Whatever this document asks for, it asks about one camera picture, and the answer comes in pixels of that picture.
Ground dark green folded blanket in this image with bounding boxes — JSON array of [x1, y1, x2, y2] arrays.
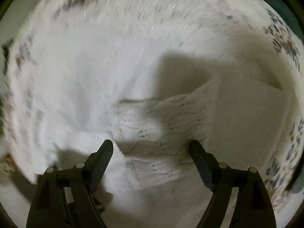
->
[[264, 0, 303, 41]]

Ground floral bedspread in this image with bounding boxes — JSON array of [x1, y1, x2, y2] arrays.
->
[[0, 0, 304, 214]]

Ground white knit sweater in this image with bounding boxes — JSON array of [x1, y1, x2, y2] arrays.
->
[[7, 0, 300, 228]]

